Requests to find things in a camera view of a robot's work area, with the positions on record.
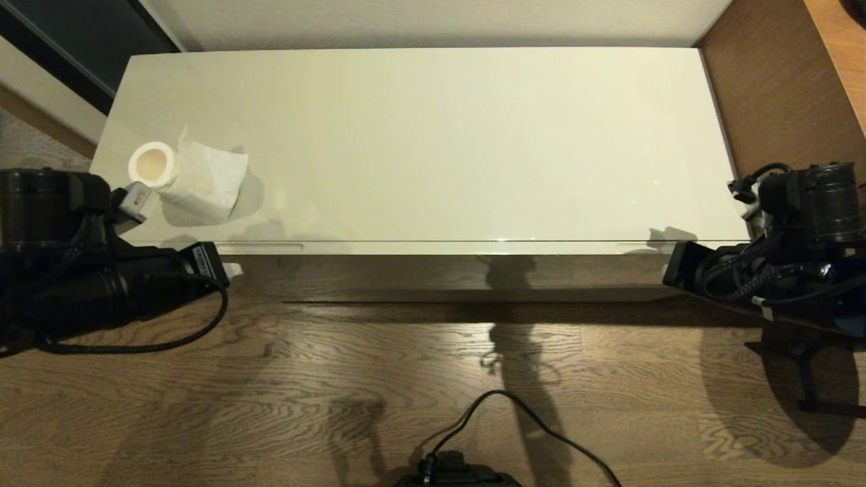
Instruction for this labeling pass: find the silver black robot base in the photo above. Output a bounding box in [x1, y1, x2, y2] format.
[396, 450, 522, 487]

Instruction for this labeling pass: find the white cabinet drawer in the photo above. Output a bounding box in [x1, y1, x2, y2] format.
[118, 240, 752, 257]

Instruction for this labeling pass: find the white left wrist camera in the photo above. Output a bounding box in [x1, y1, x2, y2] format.
[112, 183, 155, 225]

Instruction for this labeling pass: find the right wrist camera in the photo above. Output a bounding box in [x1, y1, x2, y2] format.
[727, 177, 765, 223]

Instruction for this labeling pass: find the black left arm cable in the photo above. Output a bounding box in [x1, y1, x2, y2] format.
[41, 274, 229, 354]

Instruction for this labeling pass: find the dark door panel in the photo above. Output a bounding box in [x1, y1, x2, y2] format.
[0, 0, 183, 116]

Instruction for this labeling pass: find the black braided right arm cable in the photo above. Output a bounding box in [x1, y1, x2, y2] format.
[702, 230, 823, 305]

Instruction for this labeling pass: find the white glossy cabinet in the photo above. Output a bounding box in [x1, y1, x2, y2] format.
[90, 47, 752, 303]

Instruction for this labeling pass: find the white toilet paper roll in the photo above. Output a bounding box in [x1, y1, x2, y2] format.
[128, 124, 248, 225]

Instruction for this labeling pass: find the black power cable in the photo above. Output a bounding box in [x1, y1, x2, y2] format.
[423, 390, 622, 487]

